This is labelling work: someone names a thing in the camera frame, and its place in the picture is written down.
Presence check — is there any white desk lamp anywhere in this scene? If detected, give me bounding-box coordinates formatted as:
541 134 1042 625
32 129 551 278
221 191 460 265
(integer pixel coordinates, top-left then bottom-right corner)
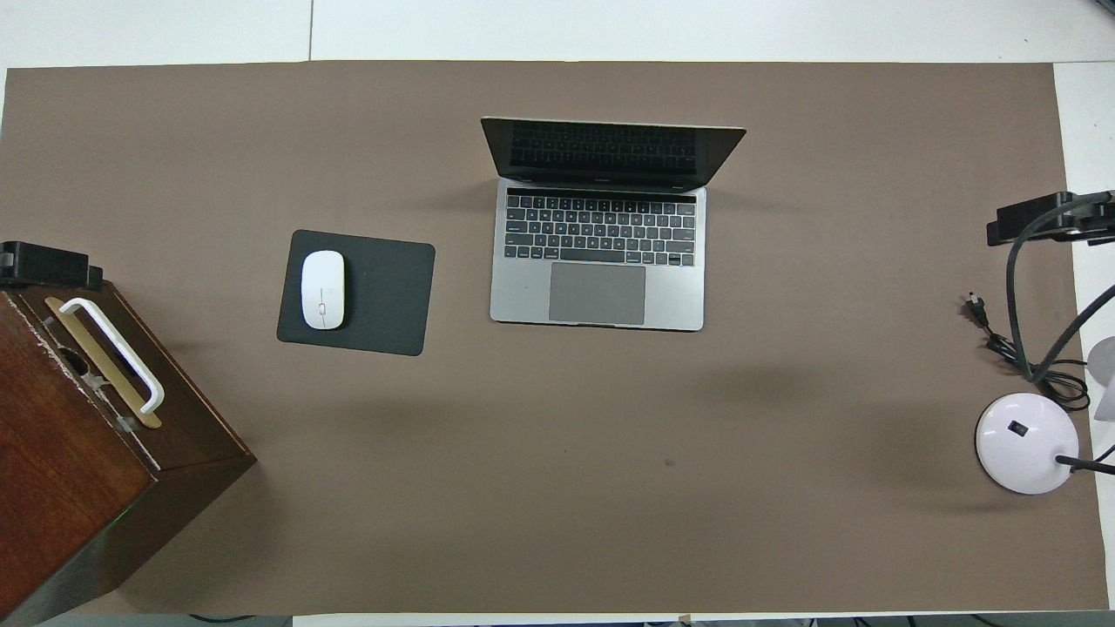
974 337 1115 496

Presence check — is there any white box handle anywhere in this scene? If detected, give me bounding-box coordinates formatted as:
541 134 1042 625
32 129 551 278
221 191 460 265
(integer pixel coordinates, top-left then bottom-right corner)
58 297 166 415

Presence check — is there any silver laptop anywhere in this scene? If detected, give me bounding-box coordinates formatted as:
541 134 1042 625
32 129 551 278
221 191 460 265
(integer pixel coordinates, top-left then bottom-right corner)
480 116 747 333

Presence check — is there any brown table mat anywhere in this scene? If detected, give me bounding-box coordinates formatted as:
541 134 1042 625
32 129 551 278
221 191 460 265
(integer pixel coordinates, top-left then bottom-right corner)
0 59 1112 615

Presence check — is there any black lamp power cable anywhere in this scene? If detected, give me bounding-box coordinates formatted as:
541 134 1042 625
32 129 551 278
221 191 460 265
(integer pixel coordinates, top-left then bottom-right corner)
961 293 1115 462

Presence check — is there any black mouse pad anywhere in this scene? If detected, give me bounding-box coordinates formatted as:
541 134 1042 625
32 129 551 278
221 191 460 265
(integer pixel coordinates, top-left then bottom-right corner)
276 229 436 357

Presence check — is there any brass handle backplate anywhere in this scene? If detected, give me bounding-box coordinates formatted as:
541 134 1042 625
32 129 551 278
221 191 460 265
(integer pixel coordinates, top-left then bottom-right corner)
44 296 163 429

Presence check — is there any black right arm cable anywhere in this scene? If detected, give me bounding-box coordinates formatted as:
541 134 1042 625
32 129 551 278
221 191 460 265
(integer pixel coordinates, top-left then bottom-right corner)
1006 193 1115 384

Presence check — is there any dark wooden box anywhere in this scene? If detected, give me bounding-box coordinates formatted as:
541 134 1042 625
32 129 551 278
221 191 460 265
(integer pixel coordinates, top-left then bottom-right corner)
0 283 258 624

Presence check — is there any white computer mouse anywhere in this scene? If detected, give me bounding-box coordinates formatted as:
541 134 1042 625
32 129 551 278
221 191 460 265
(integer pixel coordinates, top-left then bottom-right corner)
301 250 347 331

